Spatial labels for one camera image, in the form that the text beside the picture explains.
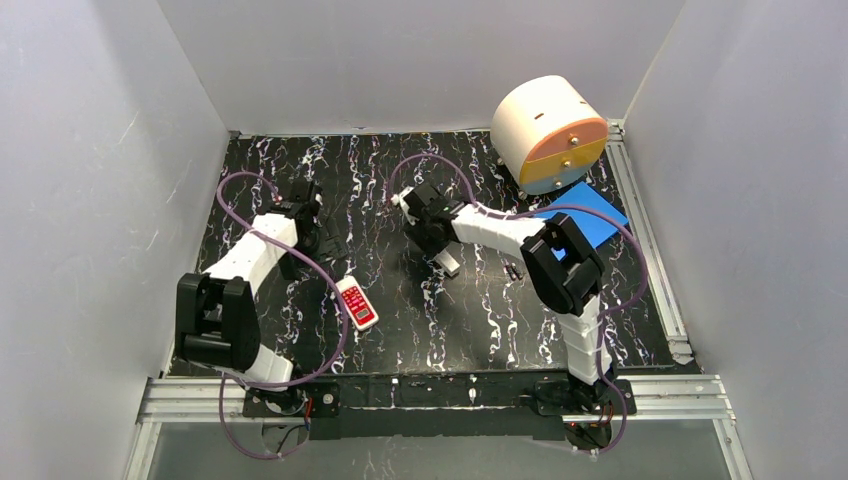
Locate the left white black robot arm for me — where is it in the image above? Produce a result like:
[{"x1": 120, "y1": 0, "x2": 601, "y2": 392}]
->
[{"x1": 174, "y1": 175, "x2": 342, "y2": 418}]

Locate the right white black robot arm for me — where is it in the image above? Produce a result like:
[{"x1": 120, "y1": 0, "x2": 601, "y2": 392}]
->
[{"x1": 388, "y1": 184, "x2": 648, "y2": 456}]

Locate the red white remote control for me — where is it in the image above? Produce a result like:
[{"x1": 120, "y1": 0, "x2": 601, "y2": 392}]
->
[{"x1": 336, "y1": 275, "x2": 379, "y2": 332}]

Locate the white cylindrical drum box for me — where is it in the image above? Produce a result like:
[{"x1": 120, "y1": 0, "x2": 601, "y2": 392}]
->
[{"x1": 490, "y1": 75, "x2": 609, "y2": 196}]

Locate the blue square plate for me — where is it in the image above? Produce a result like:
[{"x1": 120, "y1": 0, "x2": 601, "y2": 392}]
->
[{"x1": 551, "y1": 181, "x2": 629, "y2": 249}]

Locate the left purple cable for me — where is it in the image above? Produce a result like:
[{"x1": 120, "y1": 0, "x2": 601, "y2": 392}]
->
[{"x1": 215, "y1": 170, "x2": 350, "y2": 462}]

